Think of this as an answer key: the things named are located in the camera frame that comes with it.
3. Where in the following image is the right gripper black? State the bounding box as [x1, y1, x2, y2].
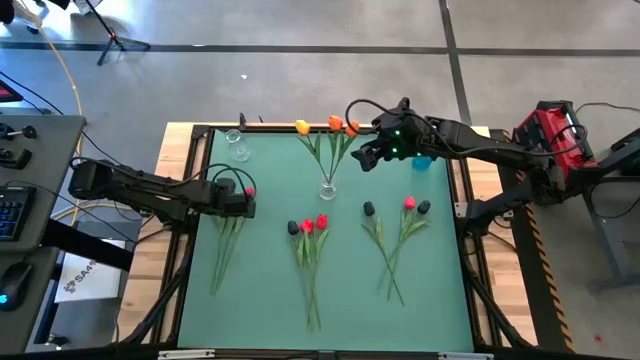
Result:
[351, 106, 429, 173]

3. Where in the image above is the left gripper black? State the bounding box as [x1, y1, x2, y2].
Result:
[212, 177, 258, 220]

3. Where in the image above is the red artificial tulip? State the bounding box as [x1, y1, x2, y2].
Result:
[297, 218, 321, 331]
[377, 195, 421, 294]
[307, 213, 332, 329]
[209, 186, 257, 297]

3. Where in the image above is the red tulips bunch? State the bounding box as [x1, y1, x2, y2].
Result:
[287, 220, 315, 331]

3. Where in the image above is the yellow orange artificial tulip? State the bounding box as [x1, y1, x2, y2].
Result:
[294, 119, 331, 189]

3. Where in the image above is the ribbed clear glass vase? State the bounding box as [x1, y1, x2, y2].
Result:
[317, 172, 339, 202]

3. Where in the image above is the smooth clear glass vase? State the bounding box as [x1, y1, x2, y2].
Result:
[224, 128, 252, 163]

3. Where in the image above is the black flat bar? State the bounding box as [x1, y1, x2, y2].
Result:
[42, 218, 135, 272]

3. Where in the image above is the white printed paper sign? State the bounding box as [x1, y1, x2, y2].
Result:
[53, 238, 127, 304]

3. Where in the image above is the red tool case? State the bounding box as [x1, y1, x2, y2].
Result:
[510, 99, 600, 175]

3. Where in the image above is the grey operator desk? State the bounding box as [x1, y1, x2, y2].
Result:
[0, 113, 87, 356]

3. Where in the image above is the black tripod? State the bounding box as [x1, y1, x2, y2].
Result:
[79, 0, 151, 67]

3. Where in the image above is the yellow black hazard strip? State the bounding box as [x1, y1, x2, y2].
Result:
[514, 169, 577, 354]

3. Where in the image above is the black knobbed lever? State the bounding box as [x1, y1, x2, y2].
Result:
[0, 123, 39, 142]

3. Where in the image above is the black backlit keyboard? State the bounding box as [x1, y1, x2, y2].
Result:
[0, 185, 37, 243]

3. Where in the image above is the black computer mouse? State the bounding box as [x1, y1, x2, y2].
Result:
[0, 261, 34, 313]

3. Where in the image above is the black metal stand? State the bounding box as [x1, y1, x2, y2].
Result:
[582, 127, 640, 294]

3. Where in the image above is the dark device red display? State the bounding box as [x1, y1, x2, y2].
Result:
[0, 78, 25, 104]

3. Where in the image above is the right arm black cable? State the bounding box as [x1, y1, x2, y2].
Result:
[344, 97, 589, 161]

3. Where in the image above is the black aluminium table frame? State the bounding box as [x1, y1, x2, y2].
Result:
[117, 122, 539, 360]

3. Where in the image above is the white aluminium bracket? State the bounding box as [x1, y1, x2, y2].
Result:
[158, 349, 216, 360]
[438, 351, 495, 360]

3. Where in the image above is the yellow cable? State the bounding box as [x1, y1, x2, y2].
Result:
[17, 0, 86, 229]

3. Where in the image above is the black handle block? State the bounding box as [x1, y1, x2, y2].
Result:
[0, 147, 34, 171]

